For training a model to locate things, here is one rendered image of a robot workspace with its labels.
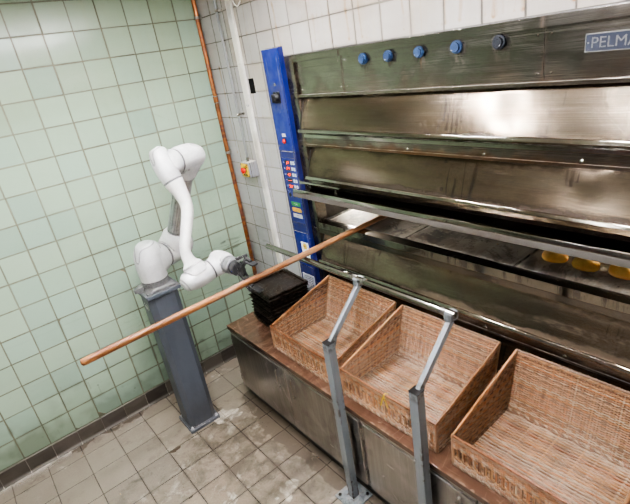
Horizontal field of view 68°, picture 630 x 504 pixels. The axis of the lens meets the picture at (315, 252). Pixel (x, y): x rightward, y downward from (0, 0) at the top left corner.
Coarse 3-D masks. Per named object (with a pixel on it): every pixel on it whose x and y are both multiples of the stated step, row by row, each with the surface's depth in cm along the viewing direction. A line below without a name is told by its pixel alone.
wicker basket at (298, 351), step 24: (336, 288) 279; (360, 288) 263; (288, 312) 270; (312, 312) 282; (336, 312) 282; (360, 312) 265; (384, 312) 240; (288, 336) 251; (312, 336) 273; (360, 336) 232; (312, 360) 238
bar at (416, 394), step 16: (288, 256) 243; (336, 272) 215; (384, 288) 193; (352, 304) 206; (416, 304) 181; (432, 304) 176; (448, 320) 169; (336, 336) 204; (432, 352) 169; (336, 368) 207; (432, 368) 169; (336, 384) 209; (336, 400) 212; (416, 400) 165; (336, 416) 218; (416, 416) 169; (416, 432) 173; (416, 448) 177; (352, 464) 230; (416, 464) 181; (352, 480) 233; (336, 496) 240; (352, 496) 237; (368, 496) 237
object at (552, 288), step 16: (320, 224) 276; (336, 224) 268; (368, 240) 247; (384, 240) 238; (400, 240) 233; (432, 256) 216; (448, 256) 209; (464, 256) 206; (480, 272) 199; (496, 272) 192; (512, 272) 187; (528, 272) 185; (544, 288) 178; (560, 288) 173; (576, 288) 170; (592, 288) 168; (608, 304) 161; (624, 304) 157
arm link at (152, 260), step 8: (144, 240) 264; (152, 240) 264; (136, 248) 258; (144, 248) 257; (152, 248) 259; (160, 248) 264; (136, 256) 258; (144, 256) 256; (152, 256) 258; (160, 256) 262; (168, 256) 267; (136, 264) 259; (144, 264) 257; (152, 264) 259; (160, 264) 262; (168, 264) 268; (144, 272) 259; (152, 272) 260; (160, 272) 263; (144, 280) 262; (152, 280) 262; (160, 280) 264
